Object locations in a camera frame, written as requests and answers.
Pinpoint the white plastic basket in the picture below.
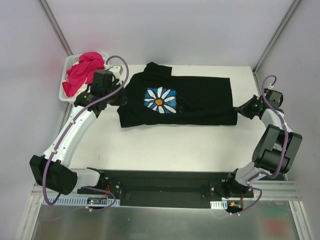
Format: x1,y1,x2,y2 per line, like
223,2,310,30
58,51,109,104

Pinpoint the left white cable duct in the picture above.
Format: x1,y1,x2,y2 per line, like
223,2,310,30
54,196,120,208

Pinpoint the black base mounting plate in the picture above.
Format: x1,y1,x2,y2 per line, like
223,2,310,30
77,170,254,209

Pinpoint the right white cable duct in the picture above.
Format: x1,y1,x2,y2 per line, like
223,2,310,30
210,199,228,210

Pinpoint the black graphic t shirt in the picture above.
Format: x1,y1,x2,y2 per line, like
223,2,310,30
117,62,238,128

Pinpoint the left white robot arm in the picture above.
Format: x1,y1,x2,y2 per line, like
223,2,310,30
29,65,126,195

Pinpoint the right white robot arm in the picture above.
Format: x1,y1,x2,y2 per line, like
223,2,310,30
223,88,303,198

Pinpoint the pink t shirt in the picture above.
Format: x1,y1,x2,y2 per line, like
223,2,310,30
66,52,105,86

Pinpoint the aluminium frame rail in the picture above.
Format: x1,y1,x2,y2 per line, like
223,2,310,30
253,180,302,201

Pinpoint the white t shirt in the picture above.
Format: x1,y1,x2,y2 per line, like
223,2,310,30
62,81,88,99

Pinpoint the white cable duct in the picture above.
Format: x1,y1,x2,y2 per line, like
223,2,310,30
54,196,120,208
210,199,228,210

